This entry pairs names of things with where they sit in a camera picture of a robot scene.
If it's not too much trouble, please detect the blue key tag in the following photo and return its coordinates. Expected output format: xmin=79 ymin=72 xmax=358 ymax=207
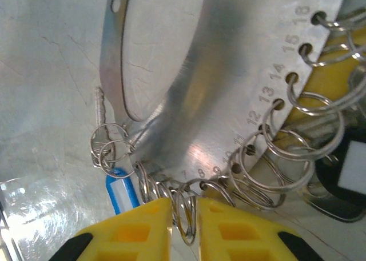
xmin=105 ymin=167 xmax=141 ymax=215

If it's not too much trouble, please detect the small keychain object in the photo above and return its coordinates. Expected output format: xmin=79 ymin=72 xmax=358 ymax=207
xmin=98 ymin=0 xmax=345 ymax=193

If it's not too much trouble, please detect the silver split ring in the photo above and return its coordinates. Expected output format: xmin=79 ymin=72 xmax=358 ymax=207
xmin=172 ymin=183 xmax=198 ymax=246
xmin=300 ymin=43 xmax=366 ymax=68
xmin=90 ymin=123 xmax=129 ymax=159
xmin=136 ymin=161 xmax=154 ymax=205
xmin=228 ymin=131 xmax=316 ymax=192
xmin=99 ymin=140 xmax=136 ymax=179
xmin=287 ymin=74 xmax=366 ymax=117
xmin=313 ymin=11 xmax=366 ymax=31
xmin=261 ymin=99 xmax=346 ymax=161

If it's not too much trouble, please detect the black key tag white label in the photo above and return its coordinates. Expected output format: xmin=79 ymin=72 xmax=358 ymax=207
xmin=313 ymin=135 xmax=366 ymax=223

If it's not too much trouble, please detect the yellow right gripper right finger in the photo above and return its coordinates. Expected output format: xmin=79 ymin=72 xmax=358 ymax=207
xmin=196 ymin=197 xmax=325 ymax=261

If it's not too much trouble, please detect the silver key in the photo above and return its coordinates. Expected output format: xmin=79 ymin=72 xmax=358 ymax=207
xmin=90 ymin=86 xmax=116 ymax=170

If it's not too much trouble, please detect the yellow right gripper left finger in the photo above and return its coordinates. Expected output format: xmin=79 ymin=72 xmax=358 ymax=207
xmin=54 ymin=197 xmax=174 ymax=261

